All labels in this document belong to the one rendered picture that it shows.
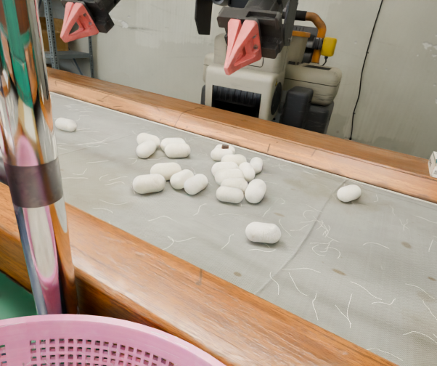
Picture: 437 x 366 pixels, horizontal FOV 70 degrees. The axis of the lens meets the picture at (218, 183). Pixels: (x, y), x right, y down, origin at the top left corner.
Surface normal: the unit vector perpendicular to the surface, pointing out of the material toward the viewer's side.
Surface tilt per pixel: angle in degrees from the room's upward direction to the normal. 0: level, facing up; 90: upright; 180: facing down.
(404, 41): 90
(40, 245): 90
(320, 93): 90
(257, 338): 0
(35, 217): 90
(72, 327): 75
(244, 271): 0
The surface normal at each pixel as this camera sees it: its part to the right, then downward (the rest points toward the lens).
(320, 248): 0.11, -0.89
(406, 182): -0.27, -0.38
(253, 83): -0.41, 0.50
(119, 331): -0.07, 0.19
